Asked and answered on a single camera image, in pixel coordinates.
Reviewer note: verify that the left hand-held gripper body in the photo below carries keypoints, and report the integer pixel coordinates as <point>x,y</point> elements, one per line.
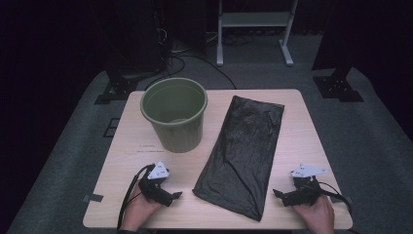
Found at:
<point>152,187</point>

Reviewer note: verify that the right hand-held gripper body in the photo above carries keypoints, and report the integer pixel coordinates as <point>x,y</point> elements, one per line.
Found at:
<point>307,190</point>

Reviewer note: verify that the black plastic garbage bag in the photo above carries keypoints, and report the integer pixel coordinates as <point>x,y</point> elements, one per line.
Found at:
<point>243,152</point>

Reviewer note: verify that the green plastic trash bin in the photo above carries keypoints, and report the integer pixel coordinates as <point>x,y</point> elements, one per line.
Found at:
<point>181,138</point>

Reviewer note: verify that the person's left hand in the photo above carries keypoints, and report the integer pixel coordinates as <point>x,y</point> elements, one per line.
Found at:
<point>138,211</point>

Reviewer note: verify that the person's right hand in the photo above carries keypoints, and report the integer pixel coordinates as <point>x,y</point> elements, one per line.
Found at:
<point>316,217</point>

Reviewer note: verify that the grey tape piece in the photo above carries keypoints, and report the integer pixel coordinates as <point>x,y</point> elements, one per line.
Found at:
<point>344,199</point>
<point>93,197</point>

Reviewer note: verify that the black floor tape outline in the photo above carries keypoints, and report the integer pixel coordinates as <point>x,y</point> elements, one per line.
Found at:
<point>105,131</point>

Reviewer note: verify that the black stand base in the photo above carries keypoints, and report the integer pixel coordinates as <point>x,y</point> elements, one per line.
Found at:
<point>118,89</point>
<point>339,87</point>

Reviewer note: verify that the white metal stand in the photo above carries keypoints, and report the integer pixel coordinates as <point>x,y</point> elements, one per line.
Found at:
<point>255,19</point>

